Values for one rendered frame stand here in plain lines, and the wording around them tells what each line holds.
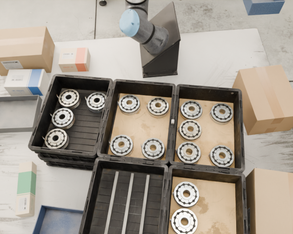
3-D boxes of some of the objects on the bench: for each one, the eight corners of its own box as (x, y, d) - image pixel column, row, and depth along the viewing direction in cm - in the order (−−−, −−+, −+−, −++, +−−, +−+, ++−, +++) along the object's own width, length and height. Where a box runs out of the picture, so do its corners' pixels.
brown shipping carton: (1, 76, 167) (-14, 58, 153) (7, 48, 178) (-5, 29, 164) (51, 72, 167) (41, 54, 153) (55, 45, 178) (46, 25, 164)
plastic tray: (-15, 133, 149) (-20, 129, 144) (-6, 101, 158) (-10, 96, 154) (36, 131, 148) (32, 127, 144) (42, 99, 158) (38, 94, 153)
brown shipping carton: (289, 130, 143) (304, 114, 129) (247, 135, 142) (257, 120, 128) (270, 82, 157) (281, 64, 143) (231, 87, 157) (238, 69, 143)
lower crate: (67, 99, 157) (60, 86, 147) (119, 103, 154) (116, 91, 144) (45, 166, 138) (36, 158, 128) (104, 173, 135) (100, 165, 125)
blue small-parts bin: (36, 243, 121) (29, 241, 115) (46, 207, 129) (41, 204, 122) (80, 250, 119) (76, 248, 113) (89, 213, 127) (85, 210, 120)
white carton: (49, 78, 165) (44, 68, 157) (45, 95, 159) (39, 86, 151) (16, 79, 166) (9, 69, 158) (10, 95, 160) (3, 87, 152)
